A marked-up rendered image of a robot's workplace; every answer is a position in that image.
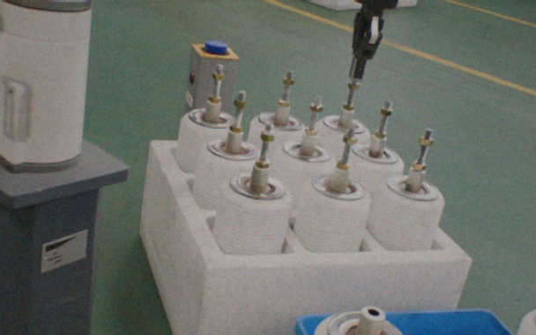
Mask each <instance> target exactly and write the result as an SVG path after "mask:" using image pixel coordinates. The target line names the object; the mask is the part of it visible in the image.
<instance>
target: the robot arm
mask: <svg viewBox="0 0 536 335"><path fill-rule="evenodd" d="M354 1H355V2H357V4H362V6H361V10H360V12H357V14H356V15H355V17H354V29H353V38H352V43H351V46H352V48H353V49H352V54H353V55H354V56H353V58H352V62H351V66H350V70H349V74H348V75H349V77H350V79H351V82H363V80H364V75H365V72H366V68H367V64H368V60H370V59H373V57H374V55H375V52H376V50H377V47H378V45H379V44H380V43H381V41H382V39H383V37H384V36H383V33H380V32H381V31H382V30H383V26H384V23H385V20H384V19H383V11H384V10H385V9H388V10H392V9H395V8H396V6H397V4H398V1H399V0H354ZM92 6H93V0H0V165H2V166H3V167H4V168H7V169H8V170H10V171H11V173H12V174H18V173H35V172H36V173H37V174H44V172H56V171H61V170H65V169H68V168H71V167H73V166H75V165H77V164H78V163H79V162H80V160H81V158H82V136H83V124H84V112H85V100H86V88H87V76H88V63H89V40H90V30H91V19H92Z"/></svg>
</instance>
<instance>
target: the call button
mask: <svg viewBox="0 0 536 335"><path fill-rule="evenodd" d="M227 46H228V45H227V44H226V43H225V42H222V41H218V40H207V41H206V47H207V51H209V52H212V53H216V54H222V53H224V51H226V50H227Z"/></svg>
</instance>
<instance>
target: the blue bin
mask: <svg viewBox="0 0 536 335"><path fill-rule="evenodd" d="M384 313H385V321H387V322H389V323H391V324H392V325H393V326H395V327H396V328H397V329H398V330H400V331H401V332H402V335H514V333H513V332H512V331H511V330H510V329H509V328H508V327H507V326H506V325H505V324H504V323H503V321H501V320H500V319H499V318H498V316H497V315H496V314H495V313H494V312H492V311H490V310H487V309H482V308H474V309H452V310H430V311H412V310H408V312H406V311H385V312H384ZM333 315H336V314H318V315H303V316H299V317H298V318H297V320H296V324H295V332H296V334H297V335H314V333H315V329H316V327H317V326H318V325H319V324H320V323H322V322H323V321H325V319H326V318H328V317H330V316H333Z"/></svg>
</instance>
